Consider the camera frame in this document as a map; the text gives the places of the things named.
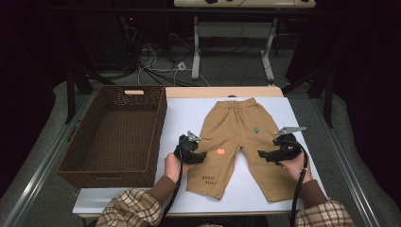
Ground person's right hand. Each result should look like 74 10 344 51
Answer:
278 152 314 184

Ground white table mat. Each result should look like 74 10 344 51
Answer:
72 96 329 216

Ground bundle of black cables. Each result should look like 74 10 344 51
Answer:
117 15 198 88

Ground aluminium rail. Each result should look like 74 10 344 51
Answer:
2 94 96 227
310 97 381 227

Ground brown woven basket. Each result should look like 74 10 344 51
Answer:
56 84 168 189

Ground black metal stand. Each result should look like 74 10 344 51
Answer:
281 62 336 129
64 62 115 125

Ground person's left hand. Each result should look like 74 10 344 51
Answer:
164 153 193 184

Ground white desk with metal legs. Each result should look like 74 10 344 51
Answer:
173 0 317 83

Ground wooden table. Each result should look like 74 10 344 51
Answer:
77 86 329 219

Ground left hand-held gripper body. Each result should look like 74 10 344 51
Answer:
173 131 202 165

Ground left hand-held gripper black cable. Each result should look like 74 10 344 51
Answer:
159 148 184 227

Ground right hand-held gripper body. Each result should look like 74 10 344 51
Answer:
272 126 307 165

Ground hand-held gripper black cable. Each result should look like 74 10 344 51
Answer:
288 141 310 227
159 148 184 227

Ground right hand-held gripper black cable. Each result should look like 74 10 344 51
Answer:
288 141 310 227

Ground tan pants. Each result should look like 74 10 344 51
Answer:
185 97 299 203

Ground white cable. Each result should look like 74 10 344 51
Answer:
136 62 211 88

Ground black metal frame bar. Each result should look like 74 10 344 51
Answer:
46 7 351 17

